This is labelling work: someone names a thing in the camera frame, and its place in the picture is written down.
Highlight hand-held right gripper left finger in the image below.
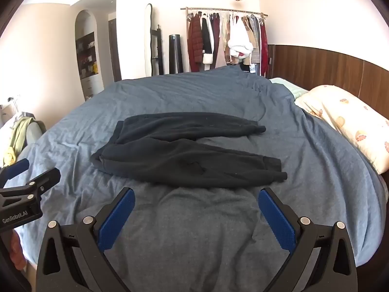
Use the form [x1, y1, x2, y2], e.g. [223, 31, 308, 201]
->
[36, 187, 136, 292]

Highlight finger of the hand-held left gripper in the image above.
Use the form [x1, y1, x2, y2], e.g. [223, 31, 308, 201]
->
[0, 159, 30, 189]
[27, 167, 61, 201]

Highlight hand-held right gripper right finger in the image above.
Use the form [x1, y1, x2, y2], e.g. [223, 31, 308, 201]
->
[258, 188, 358, 292]

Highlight black socks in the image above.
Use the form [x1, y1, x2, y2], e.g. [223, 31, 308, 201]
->
[90, 112, 288, 188]

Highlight person's left hand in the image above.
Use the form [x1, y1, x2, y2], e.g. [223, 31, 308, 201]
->
[9, 230, 28, 272]

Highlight green cloth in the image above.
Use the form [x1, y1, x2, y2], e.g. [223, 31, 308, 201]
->
[3, 116, 35, 166]

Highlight grey chair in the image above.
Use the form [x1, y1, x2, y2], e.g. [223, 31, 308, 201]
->
[26, 120, 47, 146]

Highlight floral cream pillow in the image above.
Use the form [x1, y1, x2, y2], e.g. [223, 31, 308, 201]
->
[295, 84, 389, 174]

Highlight light green bed sheet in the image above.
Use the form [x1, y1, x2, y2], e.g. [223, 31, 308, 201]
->
[269, 77, 309, 100]

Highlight blue bed blanket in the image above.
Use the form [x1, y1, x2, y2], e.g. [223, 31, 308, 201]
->
[15, 65, 382, 292]

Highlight dark brown door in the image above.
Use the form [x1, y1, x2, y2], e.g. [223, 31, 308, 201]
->
[108, 18, 122, 82]

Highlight brown wooden headboard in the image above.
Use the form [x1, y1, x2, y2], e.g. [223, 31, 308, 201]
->
[267, 44, 389, 119]

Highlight black ladder shelf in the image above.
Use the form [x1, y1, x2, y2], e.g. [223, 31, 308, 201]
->
[151, 24, 165, 75]

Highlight black tower heater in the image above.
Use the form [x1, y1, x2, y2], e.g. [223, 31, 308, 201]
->
[168, 34, 184, 74]

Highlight tall wavy mirror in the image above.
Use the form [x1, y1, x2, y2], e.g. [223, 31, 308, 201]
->
[145, 4, 153, 78]

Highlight row of hanging clothes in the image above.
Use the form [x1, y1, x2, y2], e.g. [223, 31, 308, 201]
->
[187, 11, 269, 73]

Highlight metal clothes rack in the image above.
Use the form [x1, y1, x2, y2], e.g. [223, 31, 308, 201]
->
[180, 6, 268, 73]

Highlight arched wall shelf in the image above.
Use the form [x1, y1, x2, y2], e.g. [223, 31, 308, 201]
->
[74, 9, 102, 101]

